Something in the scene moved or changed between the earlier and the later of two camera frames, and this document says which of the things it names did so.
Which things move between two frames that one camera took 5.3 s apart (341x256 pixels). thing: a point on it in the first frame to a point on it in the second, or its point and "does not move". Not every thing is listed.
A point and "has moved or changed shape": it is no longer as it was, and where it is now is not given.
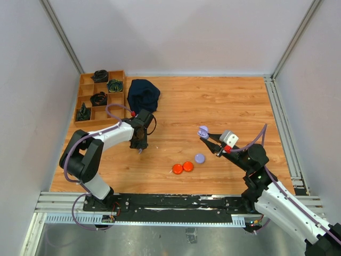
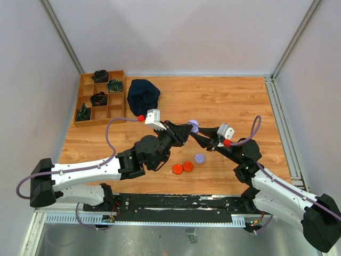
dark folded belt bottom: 84,113 does not move
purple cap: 200,158 does not move
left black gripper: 143,144 to 179,134
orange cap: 177,169 does not move
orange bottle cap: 188,166 does not move
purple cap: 203,132 has moved or changed shape
